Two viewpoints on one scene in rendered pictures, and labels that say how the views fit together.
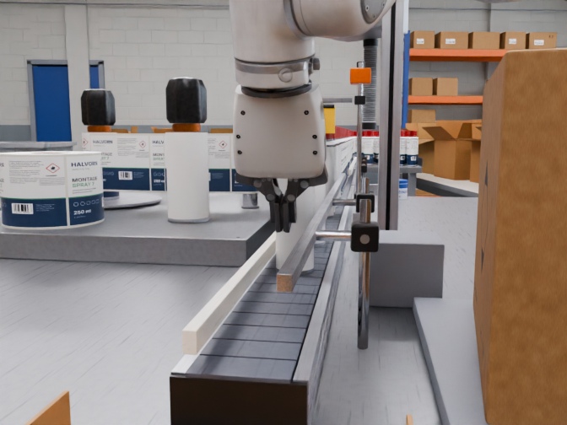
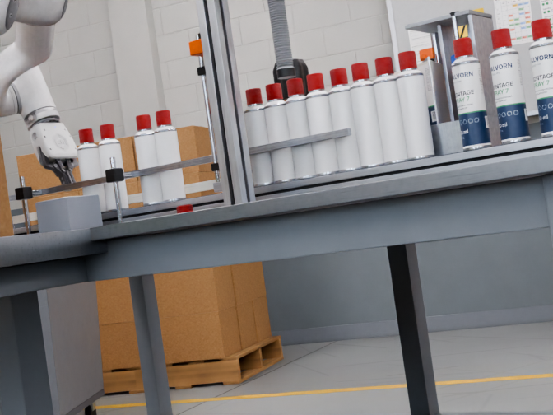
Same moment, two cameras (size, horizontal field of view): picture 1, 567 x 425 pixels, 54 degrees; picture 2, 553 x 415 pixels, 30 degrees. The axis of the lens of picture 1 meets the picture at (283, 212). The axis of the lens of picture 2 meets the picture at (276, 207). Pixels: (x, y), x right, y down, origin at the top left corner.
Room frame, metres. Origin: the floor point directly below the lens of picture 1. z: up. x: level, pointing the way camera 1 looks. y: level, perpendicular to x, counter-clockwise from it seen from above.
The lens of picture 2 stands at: (2.21, -2.00, 0.79)
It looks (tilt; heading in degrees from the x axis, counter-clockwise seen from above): 1 degrees up; 117
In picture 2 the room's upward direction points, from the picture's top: 8 degrees counter-clockwise
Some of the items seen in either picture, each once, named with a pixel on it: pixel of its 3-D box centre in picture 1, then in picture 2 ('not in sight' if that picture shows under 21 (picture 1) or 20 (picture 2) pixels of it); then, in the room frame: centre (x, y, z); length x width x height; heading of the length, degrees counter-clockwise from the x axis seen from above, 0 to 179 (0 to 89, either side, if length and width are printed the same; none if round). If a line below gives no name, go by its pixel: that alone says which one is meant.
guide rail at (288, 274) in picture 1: (330, 199); (145, 171); (0.93, -0.08, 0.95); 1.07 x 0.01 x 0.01; 172
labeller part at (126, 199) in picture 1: (102, 201); not in sight; (1.48, 0.48, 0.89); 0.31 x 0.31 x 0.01
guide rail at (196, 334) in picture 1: (287, 228); (169, 192); (0.94, -0.01, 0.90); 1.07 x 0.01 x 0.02; 172
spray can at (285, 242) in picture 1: (294, 196); (90, 172); (0.74, -0.02, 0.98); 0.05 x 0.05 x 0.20
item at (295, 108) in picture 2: not in sight; (301, 128); (1.33, -0.10, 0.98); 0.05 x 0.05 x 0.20
